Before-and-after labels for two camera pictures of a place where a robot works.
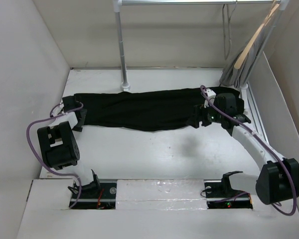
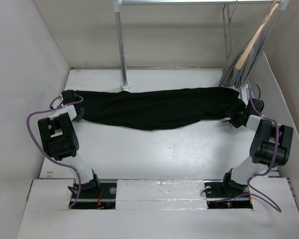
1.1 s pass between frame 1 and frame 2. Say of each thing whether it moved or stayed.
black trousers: stayed
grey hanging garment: stayed
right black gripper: moved
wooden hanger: stayed
